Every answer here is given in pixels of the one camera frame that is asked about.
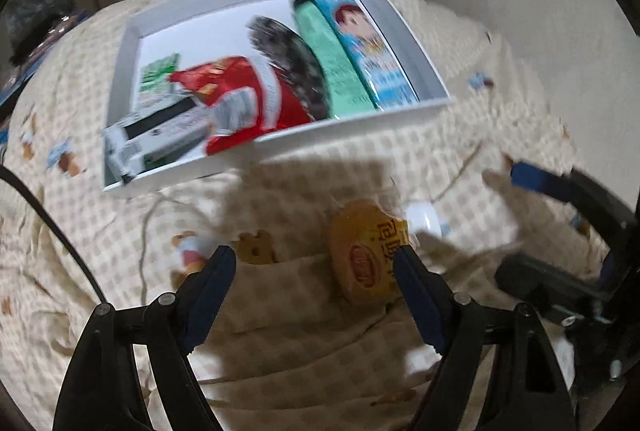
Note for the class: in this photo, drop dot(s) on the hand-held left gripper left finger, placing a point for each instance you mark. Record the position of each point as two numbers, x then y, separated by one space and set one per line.
210 291

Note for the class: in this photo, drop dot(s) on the green cream tube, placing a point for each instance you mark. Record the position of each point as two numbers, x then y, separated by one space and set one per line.
330 61

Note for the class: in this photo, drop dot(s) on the black and white carton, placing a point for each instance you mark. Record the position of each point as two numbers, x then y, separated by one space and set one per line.
160 131

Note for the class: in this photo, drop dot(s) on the white earbuds case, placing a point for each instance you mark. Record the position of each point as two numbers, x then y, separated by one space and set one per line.
422 216

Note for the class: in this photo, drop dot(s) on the bread bun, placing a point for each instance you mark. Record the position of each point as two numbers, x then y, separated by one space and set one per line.
360 256

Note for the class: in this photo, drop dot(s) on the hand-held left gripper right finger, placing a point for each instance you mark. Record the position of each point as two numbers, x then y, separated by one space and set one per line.
415 296

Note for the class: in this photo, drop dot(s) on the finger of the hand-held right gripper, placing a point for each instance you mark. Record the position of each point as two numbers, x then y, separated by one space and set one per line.
532 177
540 281

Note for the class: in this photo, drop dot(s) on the red snack packet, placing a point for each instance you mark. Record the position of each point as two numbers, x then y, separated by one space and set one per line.
240 86

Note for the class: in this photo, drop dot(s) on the blue striped candy packet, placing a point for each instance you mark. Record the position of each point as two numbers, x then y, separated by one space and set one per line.
375 56

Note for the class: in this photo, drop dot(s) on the green and white snack packet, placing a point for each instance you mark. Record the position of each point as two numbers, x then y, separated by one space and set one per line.
157 78

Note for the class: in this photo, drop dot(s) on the white shallow cardboard box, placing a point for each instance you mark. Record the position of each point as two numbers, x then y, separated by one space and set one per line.
210 26

